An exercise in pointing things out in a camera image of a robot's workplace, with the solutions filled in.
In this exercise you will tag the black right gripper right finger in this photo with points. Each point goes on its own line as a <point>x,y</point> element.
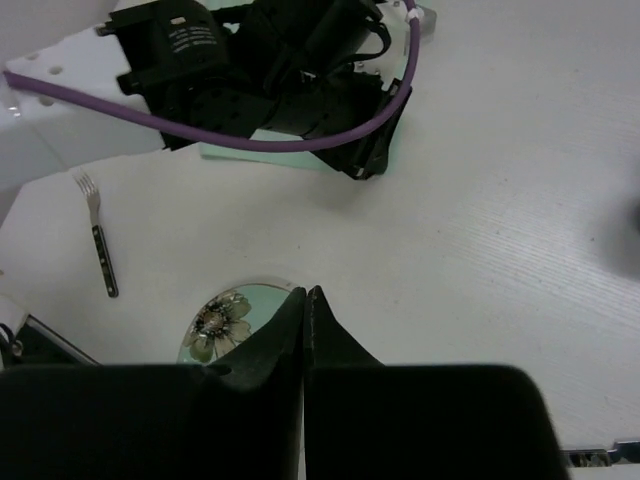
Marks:
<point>367,420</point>

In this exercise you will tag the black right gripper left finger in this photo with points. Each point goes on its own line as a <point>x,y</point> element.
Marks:
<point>237,418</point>

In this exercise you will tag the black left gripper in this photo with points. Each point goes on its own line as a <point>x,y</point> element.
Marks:
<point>292,67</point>

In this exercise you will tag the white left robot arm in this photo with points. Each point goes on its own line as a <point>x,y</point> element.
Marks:
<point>61,107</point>

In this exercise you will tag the green floral plate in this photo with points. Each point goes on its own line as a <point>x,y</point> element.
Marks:
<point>230,318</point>

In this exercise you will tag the steel fork black handle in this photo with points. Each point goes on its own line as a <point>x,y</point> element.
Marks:
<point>92,196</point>

